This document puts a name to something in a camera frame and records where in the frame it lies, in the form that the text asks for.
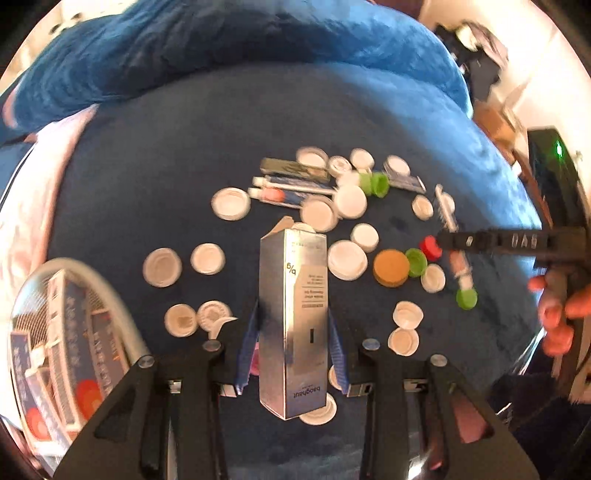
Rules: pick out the dark olive long box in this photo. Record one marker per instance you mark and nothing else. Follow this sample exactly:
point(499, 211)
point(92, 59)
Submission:
point(291, 168)

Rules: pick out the dark bag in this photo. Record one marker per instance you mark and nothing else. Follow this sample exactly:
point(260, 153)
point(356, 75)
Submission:
point(482, 60)

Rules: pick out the cardboard box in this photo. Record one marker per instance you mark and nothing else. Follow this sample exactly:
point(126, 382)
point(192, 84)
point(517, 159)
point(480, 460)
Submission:
point(494, 121)

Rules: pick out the green bottle cap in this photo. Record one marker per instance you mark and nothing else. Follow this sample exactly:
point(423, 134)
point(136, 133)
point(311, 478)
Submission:
point(416, 262)
point(378, 184)
point(364, 183)

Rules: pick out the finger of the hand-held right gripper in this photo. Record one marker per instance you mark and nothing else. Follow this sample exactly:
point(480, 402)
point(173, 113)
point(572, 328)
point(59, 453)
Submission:
point(498, 241)

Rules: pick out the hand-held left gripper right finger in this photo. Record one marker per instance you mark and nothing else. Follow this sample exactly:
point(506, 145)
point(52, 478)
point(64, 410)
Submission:
point(337, 350)

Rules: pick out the silver carton box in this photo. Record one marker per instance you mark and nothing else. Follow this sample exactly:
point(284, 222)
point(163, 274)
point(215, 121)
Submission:
point(295, 323)

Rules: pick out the red bottle cap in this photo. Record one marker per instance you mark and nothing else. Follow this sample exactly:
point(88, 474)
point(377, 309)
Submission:
point(429, 247)

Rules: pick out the orange brown round lid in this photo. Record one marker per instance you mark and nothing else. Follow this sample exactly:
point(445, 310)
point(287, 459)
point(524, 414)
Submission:
point(391, 267)

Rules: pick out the navy cushion white piping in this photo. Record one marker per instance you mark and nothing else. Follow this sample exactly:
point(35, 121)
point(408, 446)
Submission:
point(11, 161)

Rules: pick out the blue white ointment tube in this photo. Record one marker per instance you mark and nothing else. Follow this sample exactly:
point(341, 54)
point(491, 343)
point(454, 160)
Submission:
point(286, 196)
point(295, 184)

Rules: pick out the scatter of white bottle caps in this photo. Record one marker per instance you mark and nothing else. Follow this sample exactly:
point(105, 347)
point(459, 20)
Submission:
point(348, 261)

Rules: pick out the blue plush pillow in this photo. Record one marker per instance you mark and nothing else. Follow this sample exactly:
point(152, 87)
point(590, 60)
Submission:
point(184, 46)

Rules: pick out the pink blanket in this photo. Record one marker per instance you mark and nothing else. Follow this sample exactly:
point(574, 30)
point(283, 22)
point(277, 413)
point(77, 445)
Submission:
point(32, 207)

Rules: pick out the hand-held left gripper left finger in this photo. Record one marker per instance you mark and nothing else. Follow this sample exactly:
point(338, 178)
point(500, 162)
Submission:
point(247, 350)

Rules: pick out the blue velvet blanket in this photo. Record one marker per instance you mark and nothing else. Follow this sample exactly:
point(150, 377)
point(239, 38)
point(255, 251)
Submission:
point(161, 152)

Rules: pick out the stack of blue medicine boxes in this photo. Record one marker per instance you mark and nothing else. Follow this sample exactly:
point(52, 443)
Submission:
point(78, 332)

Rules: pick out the person's right hand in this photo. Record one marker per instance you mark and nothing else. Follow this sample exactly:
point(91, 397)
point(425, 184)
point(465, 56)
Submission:
point(551, 318)

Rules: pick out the pink tube green cap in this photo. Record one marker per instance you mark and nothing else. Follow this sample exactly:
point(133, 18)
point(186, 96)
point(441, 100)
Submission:
point(464, 281)

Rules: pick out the white round basket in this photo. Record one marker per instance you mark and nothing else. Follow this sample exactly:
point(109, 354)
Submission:
point(111, 295)

